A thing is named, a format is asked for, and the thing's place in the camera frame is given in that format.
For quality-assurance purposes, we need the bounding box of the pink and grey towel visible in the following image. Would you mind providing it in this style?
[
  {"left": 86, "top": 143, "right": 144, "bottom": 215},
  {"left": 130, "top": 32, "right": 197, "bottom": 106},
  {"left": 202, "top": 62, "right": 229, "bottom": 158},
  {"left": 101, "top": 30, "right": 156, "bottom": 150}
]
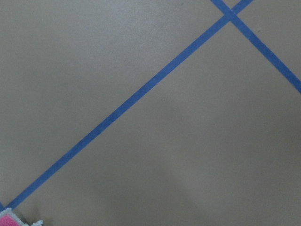
[{"left": 0, "top": 208, "right": 29, "bottom": 226}]

